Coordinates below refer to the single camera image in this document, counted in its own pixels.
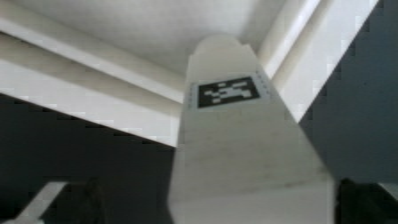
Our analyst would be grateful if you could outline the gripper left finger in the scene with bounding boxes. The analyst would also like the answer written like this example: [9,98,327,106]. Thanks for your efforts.
[14,182,67,224]

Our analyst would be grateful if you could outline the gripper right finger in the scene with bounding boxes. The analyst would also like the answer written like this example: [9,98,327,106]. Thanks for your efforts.
[377,182,398,202]

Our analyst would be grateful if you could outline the white desk leg with tag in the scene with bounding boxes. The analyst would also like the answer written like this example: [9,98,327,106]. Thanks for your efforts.
[167,35,336,224]

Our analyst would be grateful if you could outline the white desk top tray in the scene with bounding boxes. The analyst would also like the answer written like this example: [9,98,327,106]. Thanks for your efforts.
[0,0,382,144]

